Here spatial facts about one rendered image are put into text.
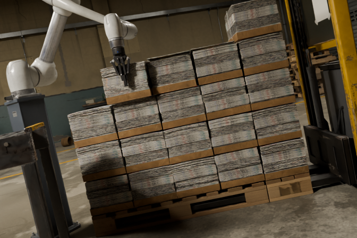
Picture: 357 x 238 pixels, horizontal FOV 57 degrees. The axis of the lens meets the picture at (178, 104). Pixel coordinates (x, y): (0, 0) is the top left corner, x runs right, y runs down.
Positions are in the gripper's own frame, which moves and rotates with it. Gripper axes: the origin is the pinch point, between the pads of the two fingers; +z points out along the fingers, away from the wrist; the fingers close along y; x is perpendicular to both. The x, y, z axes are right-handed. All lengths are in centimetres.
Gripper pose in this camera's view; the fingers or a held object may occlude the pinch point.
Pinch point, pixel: (125, 80)
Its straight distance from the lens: 204.3
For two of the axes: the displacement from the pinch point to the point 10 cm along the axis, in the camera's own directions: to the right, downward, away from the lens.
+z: 2.1, 9.8, 0.5
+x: -0.1, 0.6, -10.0
